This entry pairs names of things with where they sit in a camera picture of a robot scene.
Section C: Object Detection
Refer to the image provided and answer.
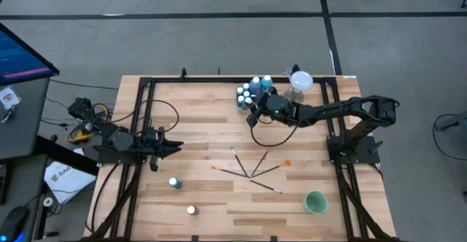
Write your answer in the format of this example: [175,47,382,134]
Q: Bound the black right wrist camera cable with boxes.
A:
[250,120,295,148]

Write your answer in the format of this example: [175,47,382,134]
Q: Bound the white brass mushroom table lamp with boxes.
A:
[283,71,314,104]

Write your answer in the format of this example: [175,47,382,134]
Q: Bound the grey cabinet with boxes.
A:
[0,77,51,161]

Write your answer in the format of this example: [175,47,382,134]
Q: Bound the white sticker label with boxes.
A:
[0,87,22,111]

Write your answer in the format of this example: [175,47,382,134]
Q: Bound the thin black paintbrush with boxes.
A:
[231,147,251,178]
[250,150,270,178]

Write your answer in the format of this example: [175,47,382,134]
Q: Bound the black desk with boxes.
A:
[0,135,100,242]

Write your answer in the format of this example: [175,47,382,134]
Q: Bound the black monitor blue screen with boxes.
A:
[0,22,61,87]

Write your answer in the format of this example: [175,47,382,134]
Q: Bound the white printed booklet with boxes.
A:
[43,147,96,205]

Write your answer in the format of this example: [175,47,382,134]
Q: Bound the mint green cup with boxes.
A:
[303,190,328,214]

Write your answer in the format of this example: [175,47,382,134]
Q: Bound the black computer mouse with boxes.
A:
[0,205,30,242]

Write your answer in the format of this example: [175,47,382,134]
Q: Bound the black left wrist camera cable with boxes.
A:
[109,98,180,133]

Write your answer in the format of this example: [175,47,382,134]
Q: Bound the large teal paint bottle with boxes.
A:
[260,74,274,92]

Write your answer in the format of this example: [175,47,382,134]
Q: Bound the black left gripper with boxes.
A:
[141,127,184,172]

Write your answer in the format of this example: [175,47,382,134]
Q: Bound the black paintbrush silver ferrule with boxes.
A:
[249,179,284,193]

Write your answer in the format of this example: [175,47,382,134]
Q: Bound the black aluminium table frame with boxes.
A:
[82,74,402,242]

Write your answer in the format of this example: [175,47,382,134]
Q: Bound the clear plastic bin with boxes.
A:
[234,83,277,114]

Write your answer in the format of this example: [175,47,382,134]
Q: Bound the large lavender paint bottle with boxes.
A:
[249,76,262,97]

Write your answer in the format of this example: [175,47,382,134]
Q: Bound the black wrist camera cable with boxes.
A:
[250,120,295,148]
[109,98,180,133]

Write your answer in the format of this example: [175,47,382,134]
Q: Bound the black paintbrush orange bristles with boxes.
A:
[251,159,293,179]
[212,165,251,179]

